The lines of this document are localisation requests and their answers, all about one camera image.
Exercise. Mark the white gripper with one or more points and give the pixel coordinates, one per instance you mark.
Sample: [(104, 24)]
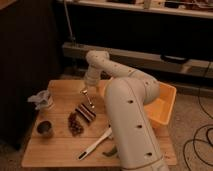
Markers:
[(91, 77)]

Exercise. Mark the white dish brush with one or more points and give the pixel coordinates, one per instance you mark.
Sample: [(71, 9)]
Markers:
[(93, 146)]

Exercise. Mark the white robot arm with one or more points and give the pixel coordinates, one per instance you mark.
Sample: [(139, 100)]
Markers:
[(125, 97)]

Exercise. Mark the small metal cup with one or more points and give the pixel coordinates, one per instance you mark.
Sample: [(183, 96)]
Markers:
[(45, 130)]

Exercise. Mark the metal spoon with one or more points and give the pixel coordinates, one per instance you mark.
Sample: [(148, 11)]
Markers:
[(84, 91)]

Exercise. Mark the striped chocolate cake slice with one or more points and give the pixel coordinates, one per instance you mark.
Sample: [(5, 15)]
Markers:
[(87, 114)]

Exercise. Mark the brown grape cluster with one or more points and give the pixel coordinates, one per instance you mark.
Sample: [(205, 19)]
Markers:
[(74, 125)]

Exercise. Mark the crumpled white cloth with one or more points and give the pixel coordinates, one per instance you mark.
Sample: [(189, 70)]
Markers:
[(42, 99)]

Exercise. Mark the yellow plastic bin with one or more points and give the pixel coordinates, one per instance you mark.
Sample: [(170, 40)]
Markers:
[(159, 111)]

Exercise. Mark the green chili pepper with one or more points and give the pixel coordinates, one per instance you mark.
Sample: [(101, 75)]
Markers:
[(110, 153)]

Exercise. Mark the upper white shelf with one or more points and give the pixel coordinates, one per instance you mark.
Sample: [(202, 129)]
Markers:
[(146, 7)]

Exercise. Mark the grey metal shelf rail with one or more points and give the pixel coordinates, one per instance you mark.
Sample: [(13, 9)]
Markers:
[(142, 60)]

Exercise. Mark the black handle on shelf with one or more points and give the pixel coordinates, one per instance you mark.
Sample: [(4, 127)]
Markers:
[(174, 60)]

